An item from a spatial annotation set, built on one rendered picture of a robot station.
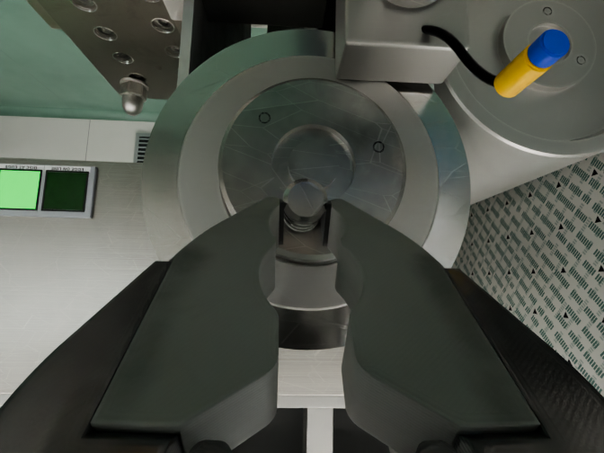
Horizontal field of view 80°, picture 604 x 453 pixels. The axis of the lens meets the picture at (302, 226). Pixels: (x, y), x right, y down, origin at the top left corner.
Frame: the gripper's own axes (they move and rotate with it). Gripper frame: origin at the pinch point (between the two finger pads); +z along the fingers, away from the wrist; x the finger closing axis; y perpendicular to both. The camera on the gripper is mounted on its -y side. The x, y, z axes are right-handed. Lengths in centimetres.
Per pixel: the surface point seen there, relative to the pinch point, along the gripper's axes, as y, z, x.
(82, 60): 30, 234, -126
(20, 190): 17, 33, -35
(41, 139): 95, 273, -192
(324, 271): 3.8, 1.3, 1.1
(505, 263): 12.1, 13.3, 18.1
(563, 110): -1.9, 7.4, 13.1
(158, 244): 3.3, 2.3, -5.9
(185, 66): -2.9, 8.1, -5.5
